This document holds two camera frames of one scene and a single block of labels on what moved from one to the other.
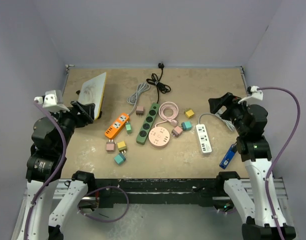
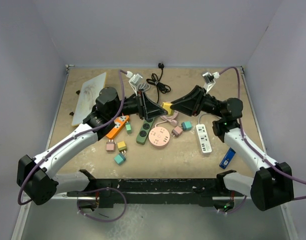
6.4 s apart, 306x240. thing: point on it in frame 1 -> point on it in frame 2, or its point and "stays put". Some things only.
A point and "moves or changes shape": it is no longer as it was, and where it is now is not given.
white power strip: x=204 y=142 stays put
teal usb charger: x=186 y=126 stays put
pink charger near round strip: x=177 y=131 stays put
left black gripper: x=83 y=113 -> x=150 y=110
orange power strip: x=117 y=126 stays put
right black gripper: x=229 y=100 -> x=191 y=108
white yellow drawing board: x=92 y=91 stays put
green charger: x=128 y=128 stays put
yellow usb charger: x=189 y=113 moves or changes shape
